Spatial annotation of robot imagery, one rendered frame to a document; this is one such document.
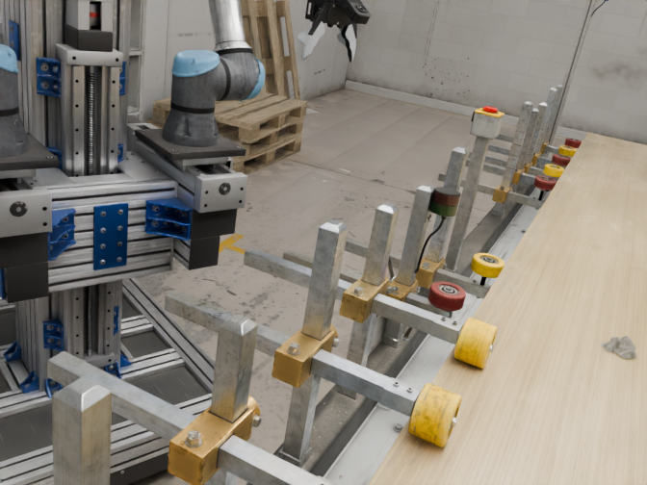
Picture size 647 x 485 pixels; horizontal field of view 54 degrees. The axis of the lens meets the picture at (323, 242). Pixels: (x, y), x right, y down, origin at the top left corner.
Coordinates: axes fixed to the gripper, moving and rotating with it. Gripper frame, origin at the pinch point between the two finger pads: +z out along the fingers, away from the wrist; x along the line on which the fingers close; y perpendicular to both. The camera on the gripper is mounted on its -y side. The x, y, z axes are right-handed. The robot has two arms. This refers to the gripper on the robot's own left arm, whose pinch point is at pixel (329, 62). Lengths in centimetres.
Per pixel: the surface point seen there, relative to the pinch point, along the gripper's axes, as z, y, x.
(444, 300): 42, -46, -4
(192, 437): 33, -66, 69
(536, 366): 42, -72, -1
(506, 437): 42, -81, 22
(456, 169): 21.3, -22.8, -28.1
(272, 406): 132, 30, -23
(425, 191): 21.4, -32.8, -5.2
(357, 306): 36, -47, 24
